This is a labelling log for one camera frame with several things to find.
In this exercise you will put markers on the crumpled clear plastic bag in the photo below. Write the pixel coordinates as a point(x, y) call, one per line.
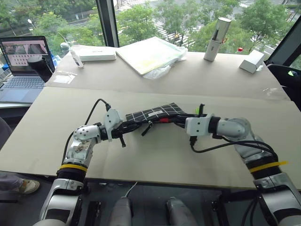
point(160, 71)

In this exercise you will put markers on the grey figurine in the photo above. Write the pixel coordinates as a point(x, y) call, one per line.
point(65, 48)

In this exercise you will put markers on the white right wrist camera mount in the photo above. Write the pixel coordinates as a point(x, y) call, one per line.
point(197, 126)

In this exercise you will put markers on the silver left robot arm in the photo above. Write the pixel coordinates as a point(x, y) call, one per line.
point(77, 150)

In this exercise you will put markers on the black cylindrical speaker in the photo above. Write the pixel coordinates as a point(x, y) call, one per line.
point(41, 68)

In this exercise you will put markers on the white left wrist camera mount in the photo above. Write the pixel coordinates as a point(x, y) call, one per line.
point(112, 118)

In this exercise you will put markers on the large cardboard sheet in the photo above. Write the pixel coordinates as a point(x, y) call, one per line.
point(152, 160)

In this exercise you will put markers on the black window frame post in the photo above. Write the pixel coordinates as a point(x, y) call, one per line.
point(107, 23)

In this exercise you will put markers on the flat white box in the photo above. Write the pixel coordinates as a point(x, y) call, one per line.
point(96, 53)

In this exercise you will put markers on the beige shoe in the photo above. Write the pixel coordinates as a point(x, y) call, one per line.
point(29, 186)

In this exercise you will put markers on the red marker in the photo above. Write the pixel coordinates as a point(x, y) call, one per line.
point(162, 120)

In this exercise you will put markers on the slanted black window frame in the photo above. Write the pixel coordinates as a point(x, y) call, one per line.
point(285, 42)

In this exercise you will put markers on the grey open laptop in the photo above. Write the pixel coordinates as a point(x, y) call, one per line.
point(23, 70)

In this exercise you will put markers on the silver white cylinder tumbler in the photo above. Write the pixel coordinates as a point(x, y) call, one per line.
point(216, 40)

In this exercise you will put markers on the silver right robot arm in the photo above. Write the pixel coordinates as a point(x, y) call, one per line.
point(237, 129)

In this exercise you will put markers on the grey trouser leg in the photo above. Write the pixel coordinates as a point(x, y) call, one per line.
point(7, 164)

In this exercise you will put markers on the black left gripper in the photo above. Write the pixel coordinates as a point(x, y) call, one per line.
point(117, 134)

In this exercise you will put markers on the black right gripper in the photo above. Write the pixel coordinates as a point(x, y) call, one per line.
point(181, 121)

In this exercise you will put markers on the small white bottle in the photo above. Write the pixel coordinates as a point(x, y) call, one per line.
point(77, 60)

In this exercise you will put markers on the green highlighter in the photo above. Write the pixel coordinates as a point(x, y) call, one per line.
point(196, 110)

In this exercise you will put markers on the small white cardboard box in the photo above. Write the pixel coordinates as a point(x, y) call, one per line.
point(251, 61)

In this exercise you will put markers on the clear plastic wrapper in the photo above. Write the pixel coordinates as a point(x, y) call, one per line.
point(274, 92)

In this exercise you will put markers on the black white grid pouch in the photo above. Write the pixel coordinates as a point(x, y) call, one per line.
point(162, 110)

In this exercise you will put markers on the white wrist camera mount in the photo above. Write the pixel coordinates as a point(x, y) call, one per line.
point(197, 126)
point(112, 118)

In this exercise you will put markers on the black chair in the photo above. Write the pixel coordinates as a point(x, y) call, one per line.
point(285, 77)

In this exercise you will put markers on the grey rounded robot leg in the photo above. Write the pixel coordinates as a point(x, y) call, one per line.
point(121, 212)
point(181, 212)

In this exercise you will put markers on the small clear plastic bag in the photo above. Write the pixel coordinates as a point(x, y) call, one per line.
point(64, 77)

